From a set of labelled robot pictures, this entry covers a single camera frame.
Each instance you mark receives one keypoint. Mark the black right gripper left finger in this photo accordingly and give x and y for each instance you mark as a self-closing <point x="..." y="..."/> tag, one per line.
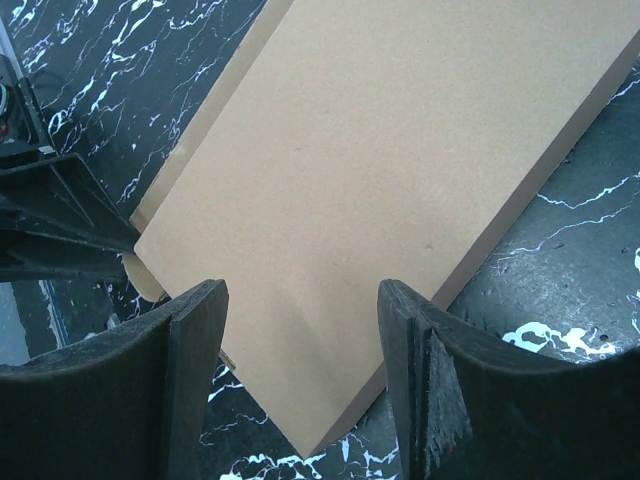
<point x="128" y="403"/>

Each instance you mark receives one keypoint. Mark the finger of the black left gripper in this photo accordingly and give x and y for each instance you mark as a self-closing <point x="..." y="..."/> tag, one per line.
<point x="61" y="199"/>
<point x="26" y="256"/>

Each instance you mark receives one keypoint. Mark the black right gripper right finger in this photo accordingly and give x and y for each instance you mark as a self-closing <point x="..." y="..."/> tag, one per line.
<point x="468" y="405"/>

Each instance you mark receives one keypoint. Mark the cardboard box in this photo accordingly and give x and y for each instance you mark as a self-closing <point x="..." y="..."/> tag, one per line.
<point x="348" y="142"/>

